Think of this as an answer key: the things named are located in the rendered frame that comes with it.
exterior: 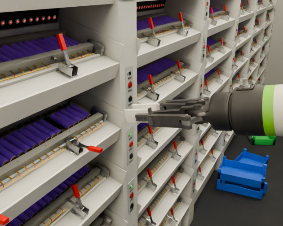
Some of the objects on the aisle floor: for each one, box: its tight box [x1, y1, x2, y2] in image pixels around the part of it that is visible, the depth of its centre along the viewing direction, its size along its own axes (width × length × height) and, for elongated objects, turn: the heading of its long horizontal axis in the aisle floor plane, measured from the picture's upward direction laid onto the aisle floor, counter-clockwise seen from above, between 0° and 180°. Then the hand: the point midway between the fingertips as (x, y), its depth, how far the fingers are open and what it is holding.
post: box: [58, 0, 138, 226], centre depth 101 cm, size 20×9×176 cm, turn 62°
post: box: [162, 0, 210, 226], centre depth 158 cm, size 20×9×176 cm, turn 62°
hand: (141, 113), depth 70 cm, fingers open, 3 cm apart
